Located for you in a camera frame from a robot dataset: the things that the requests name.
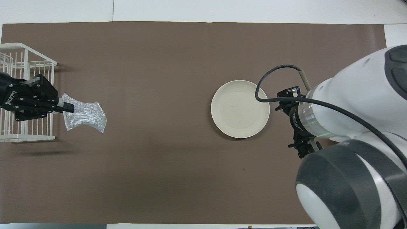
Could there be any brown table mat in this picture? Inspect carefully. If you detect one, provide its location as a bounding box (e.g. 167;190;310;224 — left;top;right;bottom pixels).
0;21;387;225

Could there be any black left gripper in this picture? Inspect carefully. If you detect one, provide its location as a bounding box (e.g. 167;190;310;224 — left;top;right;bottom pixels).
0;72;75;122

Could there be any white wire dish rack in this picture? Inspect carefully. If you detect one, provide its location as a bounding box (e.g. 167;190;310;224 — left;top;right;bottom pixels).
0;43;57;142

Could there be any cream round plate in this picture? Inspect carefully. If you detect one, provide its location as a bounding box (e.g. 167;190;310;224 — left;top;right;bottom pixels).
211;80;270;139

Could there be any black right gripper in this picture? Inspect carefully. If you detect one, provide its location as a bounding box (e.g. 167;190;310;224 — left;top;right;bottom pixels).
276;86;323;159

